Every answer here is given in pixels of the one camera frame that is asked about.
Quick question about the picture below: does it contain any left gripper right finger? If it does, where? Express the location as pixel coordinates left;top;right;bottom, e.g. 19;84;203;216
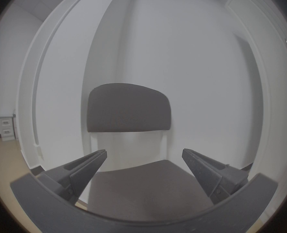
182;148;249;202

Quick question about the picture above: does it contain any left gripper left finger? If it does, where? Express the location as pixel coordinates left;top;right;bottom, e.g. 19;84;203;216
40;150;108;202

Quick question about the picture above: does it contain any white chair with grey seat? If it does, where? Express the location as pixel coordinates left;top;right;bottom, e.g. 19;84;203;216
86;83;215;221

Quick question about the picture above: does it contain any white bedside table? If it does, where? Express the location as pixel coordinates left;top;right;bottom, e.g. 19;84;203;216
0;116;15;141

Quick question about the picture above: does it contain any white wardrobe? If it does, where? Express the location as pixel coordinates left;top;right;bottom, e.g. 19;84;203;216
225;0;287;203

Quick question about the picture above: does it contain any white wall socket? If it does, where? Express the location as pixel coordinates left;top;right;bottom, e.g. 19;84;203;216
35;143;44;160

